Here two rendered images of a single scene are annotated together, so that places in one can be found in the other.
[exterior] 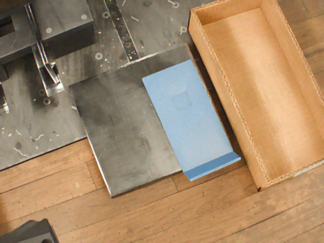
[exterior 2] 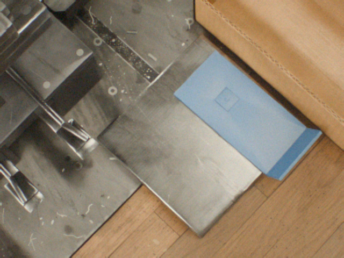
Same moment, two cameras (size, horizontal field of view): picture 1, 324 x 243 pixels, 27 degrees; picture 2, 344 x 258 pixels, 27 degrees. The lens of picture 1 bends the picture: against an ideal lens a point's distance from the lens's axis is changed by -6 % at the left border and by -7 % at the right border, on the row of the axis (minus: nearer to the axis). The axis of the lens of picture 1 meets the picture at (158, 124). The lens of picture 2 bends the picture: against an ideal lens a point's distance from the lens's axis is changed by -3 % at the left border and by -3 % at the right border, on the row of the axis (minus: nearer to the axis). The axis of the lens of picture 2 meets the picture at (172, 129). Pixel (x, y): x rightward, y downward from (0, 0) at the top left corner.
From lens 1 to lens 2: 17 cm
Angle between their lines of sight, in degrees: 3
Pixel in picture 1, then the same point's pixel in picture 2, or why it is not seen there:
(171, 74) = (203, 76)
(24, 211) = not seen: outside the picture
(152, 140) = (216, 156)
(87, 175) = (162, 226)
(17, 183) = not seen: outside the picture
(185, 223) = (291, 228)
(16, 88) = (35, 166)
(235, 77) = (269, 49)
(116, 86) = (150, 114)
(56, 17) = (47, 65)
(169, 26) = (173, 24)
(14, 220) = not seen: outside the picture
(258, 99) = (305, 61)
